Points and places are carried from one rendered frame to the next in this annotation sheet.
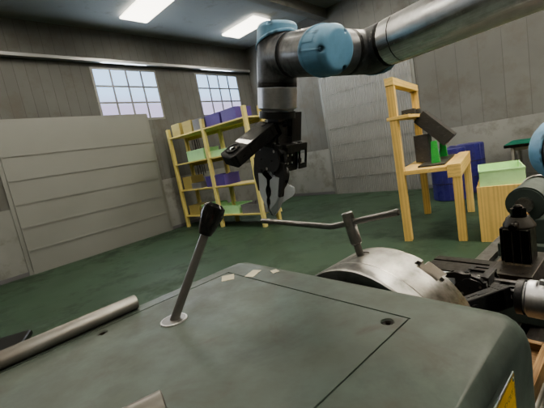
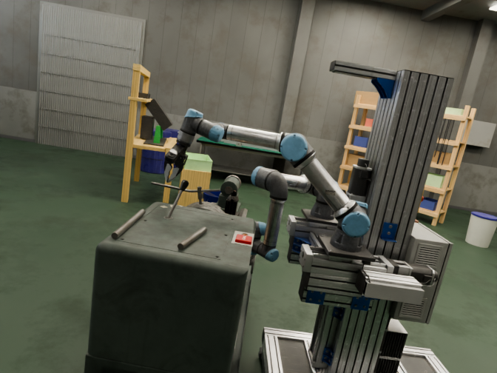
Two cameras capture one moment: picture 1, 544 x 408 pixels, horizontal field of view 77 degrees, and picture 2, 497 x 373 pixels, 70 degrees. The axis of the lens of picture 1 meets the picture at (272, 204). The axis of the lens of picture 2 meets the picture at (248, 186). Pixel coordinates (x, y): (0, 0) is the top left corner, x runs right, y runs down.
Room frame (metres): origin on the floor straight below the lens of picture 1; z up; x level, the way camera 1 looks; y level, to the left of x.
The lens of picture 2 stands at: (-0.69, 0.95, 1.72)
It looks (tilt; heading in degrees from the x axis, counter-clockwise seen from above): 12 degrees down; 313
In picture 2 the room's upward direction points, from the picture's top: 10 degrees clockwise
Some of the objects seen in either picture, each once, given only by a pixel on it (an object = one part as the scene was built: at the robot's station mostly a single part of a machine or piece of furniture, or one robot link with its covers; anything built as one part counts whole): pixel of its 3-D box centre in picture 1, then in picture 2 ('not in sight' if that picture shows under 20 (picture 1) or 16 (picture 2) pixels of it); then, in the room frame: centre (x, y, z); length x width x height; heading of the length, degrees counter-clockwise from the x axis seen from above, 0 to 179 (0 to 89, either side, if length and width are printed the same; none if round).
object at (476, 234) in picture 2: not in sight; (481, 229); (0.44, -6.75, 0.28); 0.46 x 0.46 x 0.56
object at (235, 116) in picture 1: (221, 170); not in sight; (7.94, 1.02, 1.28); 2.77 x 0.75 x 2.56; 46
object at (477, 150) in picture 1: (458, 170); (162, 149); (6.61, -3.73, 0.48); 1.30 x 0.80 x 0.96; 136
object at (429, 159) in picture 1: (457, 149); (172, 136); (4.61, -2.62, 1.05); 1.63 x 1.45 x 2.11; 142
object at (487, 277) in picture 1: (492, 290); not in sight; (0.69, -0.44, 1.08); 0.12 x 0.09 x 0.08; 41
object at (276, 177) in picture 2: not in sight; (274, 217); (0.44, -0.53, 1.18); 0.12 x 0.11 x 0.49; 85
